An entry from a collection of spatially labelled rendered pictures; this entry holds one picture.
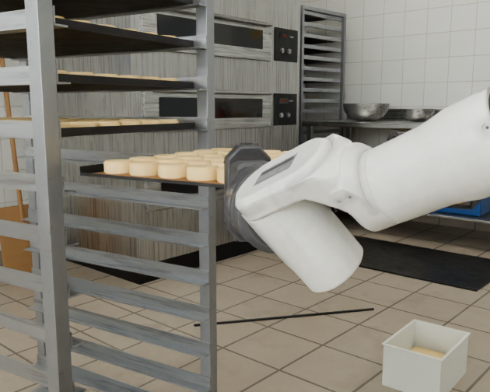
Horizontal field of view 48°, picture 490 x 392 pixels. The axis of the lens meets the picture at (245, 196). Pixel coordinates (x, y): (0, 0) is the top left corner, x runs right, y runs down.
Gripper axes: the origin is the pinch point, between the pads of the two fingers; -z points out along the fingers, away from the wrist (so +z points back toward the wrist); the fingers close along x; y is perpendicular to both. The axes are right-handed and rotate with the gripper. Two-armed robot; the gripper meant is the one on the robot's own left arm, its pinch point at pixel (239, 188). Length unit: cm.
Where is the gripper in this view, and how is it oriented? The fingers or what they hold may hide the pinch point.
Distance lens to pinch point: 73.9
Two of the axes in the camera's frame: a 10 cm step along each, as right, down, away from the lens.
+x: 0.0, -9.9, -1.6
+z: 2.4, 1.5, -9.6
